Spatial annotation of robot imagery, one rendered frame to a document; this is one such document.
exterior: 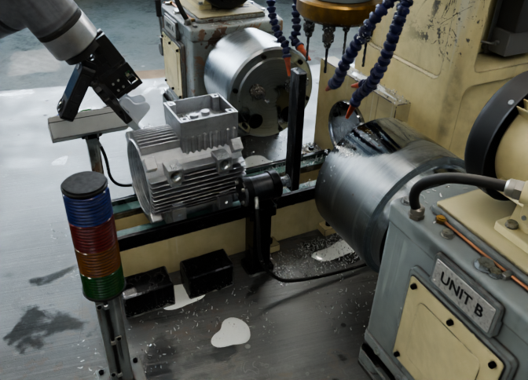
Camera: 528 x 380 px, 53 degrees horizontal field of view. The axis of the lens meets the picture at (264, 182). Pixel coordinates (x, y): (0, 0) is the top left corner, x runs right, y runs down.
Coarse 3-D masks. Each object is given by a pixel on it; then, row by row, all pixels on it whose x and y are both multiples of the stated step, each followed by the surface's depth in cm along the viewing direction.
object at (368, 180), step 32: (384, 128) 95; (352, 160) 93; (384, 160) 89; (416, 160) 86; (448, 160) 88; (320, 192) 99; (352, 192) 91; (384, 192) 85; (352, 224) 91; (384, 224) 85
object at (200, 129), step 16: (208, 96) 110; (176, 112) 107; (192, 112) 105; (208, 112) 106; (224, 112) 110; (176, 128) 103; (192, 128) 101; (208, 128) 103; (224, 128) 104; (192, 144) 103; (208, 144) 105
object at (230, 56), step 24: (216, 48) 140; (240, 48) 134; (264, 48) 130; (216, 72) 137; (240, 72) 130; (264, 72) 132; (240, 96) 133; (288, 96) 139; (240, 120) 137; (264, 120) 140
